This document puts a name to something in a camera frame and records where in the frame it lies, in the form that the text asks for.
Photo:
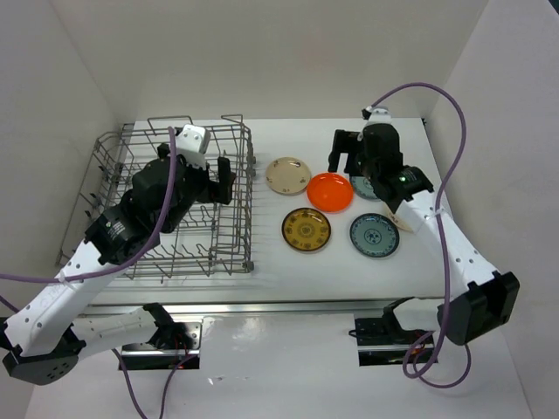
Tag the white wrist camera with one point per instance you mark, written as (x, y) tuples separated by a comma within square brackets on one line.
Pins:
[(374, 115), (192, 143)]

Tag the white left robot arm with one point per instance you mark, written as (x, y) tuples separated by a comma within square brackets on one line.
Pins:
[(47, 337)]

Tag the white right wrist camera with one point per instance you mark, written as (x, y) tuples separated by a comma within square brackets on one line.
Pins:
[(374, 115)]

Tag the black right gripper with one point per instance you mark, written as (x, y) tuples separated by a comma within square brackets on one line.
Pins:
[(344, 141)]

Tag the cream plate with characters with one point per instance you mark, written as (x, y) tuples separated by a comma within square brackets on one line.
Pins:
[(288, 176)]

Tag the yellow patterned plate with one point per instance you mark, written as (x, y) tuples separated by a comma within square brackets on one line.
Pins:
[(306, 230)]

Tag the grey wire dish rack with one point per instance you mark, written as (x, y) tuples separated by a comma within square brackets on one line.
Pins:
[(212, 239)]

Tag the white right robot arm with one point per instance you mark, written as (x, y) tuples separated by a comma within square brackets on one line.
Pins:
[(481, 298)]

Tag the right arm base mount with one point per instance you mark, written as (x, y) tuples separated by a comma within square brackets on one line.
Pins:
[(377, 345)]

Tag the blue patterned plate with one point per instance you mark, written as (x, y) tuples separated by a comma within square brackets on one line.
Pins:
[(374, 235), (363, 188)]

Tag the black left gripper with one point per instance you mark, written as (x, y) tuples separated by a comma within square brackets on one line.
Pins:
[(213, 189)]

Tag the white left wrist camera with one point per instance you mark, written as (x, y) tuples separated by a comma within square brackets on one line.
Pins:
[(192, 143)]

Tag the orange plastic plate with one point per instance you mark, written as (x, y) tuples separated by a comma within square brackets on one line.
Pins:
[(330, 192)]

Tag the aluminium rail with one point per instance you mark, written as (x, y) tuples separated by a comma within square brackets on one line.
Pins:
[(278, 307)]

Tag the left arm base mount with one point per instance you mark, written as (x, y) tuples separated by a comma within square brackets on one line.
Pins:
[(181, 348)]

